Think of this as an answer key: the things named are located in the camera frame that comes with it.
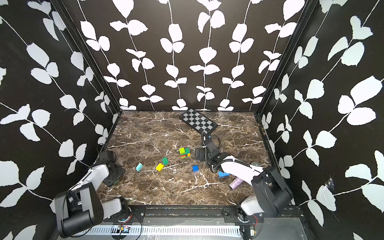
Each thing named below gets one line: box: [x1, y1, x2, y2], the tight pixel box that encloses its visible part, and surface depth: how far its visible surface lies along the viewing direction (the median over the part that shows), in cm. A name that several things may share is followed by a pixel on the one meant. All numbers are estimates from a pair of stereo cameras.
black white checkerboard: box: [179, 108, 219, 134], surface depth 113 cm
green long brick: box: [184, 147, 191, 156], surface depth 95 cm
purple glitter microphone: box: [229, 177, 244, 191], surface depth 83 cm
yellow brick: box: [155, 163, 164, 172], surface depth 92 cm
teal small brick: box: [135, 163, 144, 172], surface depth 90 cm
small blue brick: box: [192, 165, 199, 173], surface depth 91 cm
